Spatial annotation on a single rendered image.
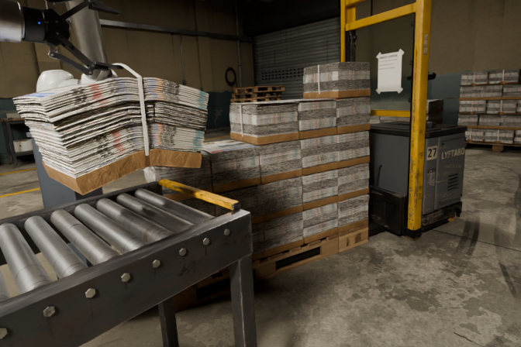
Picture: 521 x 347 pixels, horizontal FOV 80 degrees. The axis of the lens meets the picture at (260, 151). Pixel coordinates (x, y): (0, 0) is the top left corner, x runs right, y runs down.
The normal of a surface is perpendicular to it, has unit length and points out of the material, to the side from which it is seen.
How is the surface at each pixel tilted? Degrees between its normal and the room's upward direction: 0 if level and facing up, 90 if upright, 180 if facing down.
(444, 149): 90
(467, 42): 90
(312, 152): 90
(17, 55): 90
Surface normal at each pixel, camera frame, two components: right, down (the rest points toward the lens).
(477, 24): -0.70, 0.17
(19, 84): 0.71, 0.09
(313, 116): 0.49, 0.14
